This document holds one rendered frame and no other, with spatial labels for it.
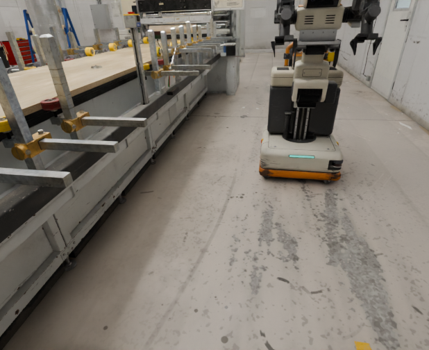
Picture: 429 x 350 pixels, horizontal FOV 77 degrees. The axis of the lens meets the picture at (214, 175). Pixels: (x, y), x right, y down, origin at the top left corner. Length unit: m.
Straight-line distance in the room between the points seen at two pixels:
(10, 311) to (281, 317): 1.16
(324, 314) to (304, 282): 0.18
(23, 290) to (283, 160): 1.77
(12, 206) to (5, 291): 0.55
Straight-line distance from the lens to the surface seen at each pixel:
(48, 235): 1.62
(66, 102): 1.27
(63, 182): 0.78
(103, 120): 1.26
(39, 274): 1.60
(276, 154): 2.16
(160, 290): 1.52
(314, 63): 2.08
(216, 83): 5.07
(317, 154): 2.20
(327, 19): 2.04
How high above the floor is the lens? 1.19
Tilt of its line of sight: 30 degrees down
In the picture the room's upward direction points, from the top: 2 degrees counter-clockwise
